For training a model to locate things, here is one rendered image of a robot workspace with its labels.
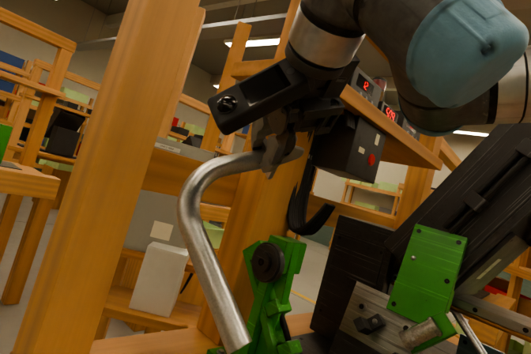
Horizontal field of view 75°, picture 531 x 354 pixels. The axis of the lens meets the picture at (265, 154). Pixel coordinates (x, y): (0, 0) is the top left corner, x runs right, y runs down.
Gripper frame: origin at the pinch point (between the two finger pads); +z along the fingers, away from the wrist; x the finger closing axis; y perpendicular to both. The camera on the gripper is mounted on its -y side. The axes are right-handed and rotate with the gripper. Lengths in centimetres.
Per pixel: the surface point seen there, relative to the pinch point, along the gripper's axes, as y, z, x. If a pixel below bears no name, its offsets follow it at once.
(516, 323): 52, 22, -38
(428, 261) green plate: 41, 23, -20
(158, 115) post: -11.2, 6.4, 16.3
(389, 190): 652, 633, 232
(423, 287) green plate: 37, 25, -24
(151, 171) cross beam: -12.6, 21.5, 14.8
